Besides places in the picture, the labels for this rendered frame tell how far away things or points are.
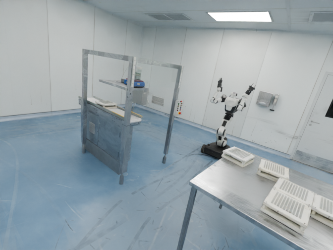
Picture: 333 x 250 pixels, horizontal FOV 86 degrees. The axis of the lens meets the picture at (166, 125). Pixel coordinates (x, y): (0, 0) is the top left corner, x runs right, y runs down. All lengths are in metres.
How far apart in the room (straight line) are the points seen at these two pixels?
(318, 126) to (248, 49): 2.47
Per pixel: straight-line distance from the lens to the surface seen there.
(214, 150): 3.98
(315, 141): 5.43
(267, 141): 5.47
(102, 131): 3.06
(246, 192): 1.59
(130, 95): 2.26
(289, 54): 5.32
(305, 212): 1.56
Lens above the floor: 1.71
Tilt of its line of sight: 18 degrees down
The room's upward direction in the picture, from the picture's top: 10 degrees clockwise
